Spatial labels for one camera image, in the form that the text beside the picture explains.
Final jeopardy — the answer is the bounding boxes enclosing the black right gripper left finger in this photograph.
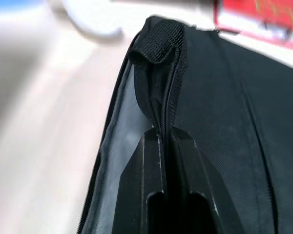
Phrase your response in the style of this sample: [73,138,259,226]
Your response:
[111,128,169,234]

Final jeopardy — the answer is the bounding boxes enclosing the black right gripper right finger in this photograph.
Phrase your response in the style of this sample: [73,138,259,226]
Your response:
[168,125,237,234]

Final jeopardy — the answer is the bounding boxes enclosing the black fabric laptop bag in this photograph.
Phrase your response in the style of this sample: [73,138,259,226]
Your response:
[82,15,293,234]

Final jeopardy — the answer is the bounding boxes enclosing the white curved object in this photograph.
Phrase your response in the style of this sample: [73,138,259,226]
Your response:
[50,0,124,39]

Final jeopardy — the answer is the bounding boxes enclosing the red box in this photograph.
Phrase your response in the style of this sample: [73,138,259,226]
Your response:
[213,0,293,39]

